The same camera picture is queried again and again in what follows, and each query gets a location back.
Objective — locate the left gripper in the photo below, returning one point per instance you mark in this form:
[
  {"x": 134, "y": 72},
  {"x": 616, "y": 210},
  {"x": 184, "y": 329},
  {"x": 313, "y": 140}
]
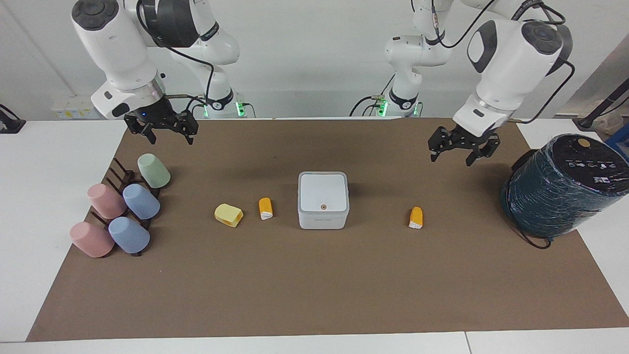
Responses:
[{"x": 470, "y": 138}]

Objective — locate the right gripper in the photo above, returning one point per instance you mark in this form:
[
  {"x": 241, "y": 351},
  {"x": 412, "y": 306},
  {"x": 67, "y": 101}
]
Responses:
[{"x": 150, "y": 112}]

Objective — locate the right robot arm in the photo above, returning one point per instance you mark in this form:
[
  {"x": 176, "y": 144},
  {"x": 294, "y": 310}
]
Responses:
[{"x": 110, "y": 44}]

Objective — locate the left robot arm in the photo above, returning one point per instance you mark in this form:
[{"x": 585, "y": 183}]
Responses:
[{"x": 511, "y": 64}]

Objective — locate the orange and white trash piece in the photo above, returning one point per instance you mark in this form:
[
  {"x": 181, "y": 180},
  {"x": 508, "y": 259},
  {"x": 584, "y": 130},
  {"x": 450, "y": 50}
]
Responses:
[
  {"x": 266, "y": 208},
  {"x": 416, "y": 217}
]

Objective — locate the white square bin with lid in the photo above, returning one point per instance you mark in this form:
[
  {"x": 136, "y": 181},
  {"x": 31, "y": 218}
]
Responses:
[{"x": 323, "y": 199}]

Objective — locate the green plastic cup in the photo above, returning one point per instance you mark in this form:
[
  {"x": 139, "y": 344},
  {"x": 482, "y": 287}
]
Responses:
[{"x": 153, "y": 170}]

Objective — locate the dark brown cup rack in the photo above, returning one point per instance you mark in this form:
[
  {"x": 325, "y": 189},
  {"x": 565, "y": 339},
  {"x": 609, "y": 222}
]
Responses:
[{"x": 124, "y": 173}]

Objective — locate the blue plastic cup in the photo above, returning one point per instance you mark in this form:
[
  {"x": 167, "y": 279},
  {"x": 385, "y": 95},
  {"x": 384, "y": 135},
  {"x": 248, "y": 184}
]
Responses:
[
  {"x": 141, "y": 201},
  {"x": 128, "y": 235}
]

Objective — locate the pink plastic cup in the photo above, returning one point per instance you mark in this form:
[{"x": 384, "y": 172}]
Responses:
[
  {"x": 91, "y": 239},
  {"x": 106, "y": 200}
]

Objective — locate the pale yellow power strip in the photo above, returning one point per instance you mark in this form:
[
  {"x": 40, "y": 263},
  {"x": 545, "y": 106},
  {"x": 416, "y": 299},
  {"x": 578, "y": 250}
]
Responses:
[{"x": 73, "y": 109}]

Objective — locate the dark wrapped cylinder device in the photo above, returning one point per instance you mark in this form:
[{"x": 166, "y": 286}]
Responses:
[{"x": 560, "y": 189}]

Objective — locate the yellow sponge block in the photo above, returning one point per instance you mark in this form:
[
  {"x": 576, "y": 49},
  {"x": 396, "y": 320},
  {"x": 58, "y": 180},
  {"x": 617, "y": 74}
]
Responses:
[{"x": 228, "y": 215}]

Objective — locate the black stand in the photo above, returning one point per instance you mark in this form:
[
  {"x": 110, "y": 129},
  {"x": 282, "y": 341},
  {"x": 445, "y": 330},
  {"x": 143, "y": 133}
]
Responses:
[
  {"x": 9, "y": 123},
  {"x": 602, "y": 105}
]

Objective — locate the blue box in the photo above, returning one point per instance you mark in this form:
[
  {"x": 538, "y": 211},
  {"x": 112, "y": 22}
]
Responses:
[{"x": 621, "y": 145}]

